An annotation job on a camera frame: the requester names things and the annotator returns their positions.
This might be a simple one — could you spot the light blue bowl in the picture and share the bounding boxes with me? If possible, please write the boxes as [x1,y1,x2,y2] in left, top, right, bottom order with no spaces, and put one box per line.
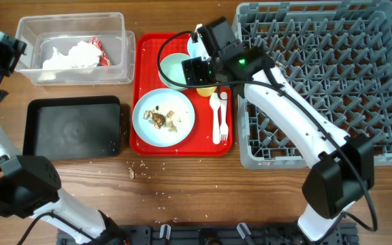
[187,32,210,61]

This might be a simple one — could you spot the yellow plastic cup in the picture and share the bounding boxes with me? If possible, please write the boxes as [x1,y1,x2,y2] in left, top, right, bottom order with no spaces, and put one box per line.
[197,86,216,97]

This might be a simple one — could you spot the white plastic spoon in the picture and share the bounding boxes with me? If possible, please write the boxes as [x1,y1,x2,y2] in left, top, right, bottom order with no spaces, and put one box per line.
[210,93,221,145]

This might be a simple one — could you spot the mint green bowl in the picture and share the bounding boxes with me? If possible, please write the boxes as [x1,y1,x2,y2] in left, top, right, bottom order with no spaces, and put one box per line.
[160,53,191,84]

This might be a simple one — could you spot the white napkin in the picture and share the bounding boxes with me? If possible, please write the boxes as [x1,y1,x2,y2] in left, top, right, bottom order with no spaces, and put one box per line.
[43,41,103,70]

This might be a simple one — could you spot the red snack wrapper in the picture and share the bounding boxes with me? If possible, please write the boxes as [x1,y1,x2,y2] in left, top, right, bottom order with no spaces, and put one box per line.
[88,37,111,66]

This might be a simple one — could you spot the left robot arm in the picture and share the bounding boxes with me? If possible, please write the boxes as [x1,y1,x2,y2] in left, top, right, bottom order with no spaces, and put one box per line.
[0,31,131,244]

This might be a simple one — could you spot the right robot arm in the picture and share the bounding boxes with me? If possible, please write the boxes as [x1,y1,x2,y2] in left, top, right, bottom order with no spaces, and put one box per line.
[182,17,378,242]

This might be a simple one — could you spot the clear plastic waste bin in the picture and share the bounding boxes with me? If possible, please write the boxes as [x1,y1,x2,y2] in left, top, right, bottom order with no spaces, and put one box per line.
[15,12,135,86]

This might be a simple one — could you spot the grey dishwasher rack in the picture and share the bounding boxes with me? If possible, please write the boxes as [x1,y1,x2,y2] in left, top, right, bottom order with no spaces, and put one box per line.
[233,1,392,166]

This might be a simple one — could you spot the white plastic fork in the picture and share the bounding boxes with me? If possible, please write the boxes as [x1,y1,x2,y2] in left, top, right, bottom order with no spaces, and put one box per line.
[220,92,229,142]

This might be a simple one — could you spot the red serving tray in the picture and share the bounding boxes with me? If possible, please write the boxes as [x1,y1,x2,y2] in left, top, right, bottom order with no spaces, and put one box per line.
[130,33,233,157]

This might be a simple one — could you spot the light blue plate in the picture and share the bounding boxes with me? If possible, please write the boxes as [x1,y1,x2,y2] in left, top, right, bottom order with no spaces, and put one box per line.
[132,88,195,147]

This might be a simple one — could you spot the food scraps on plate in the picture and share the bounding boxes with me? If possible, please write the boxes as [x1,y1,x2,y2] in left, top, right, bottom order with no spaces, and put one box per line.
[143,105,178,132]

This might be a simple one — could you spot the black plastic tray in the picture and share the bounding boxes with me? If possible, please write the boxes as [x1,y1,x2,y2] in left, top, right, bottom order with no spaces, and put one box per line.
[22,95,120,161]

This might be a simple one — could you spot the food crumb on table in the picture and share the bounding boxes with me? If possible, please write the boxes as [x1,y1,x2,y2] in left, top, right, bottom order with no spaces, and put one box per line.
[129,168,135,179]

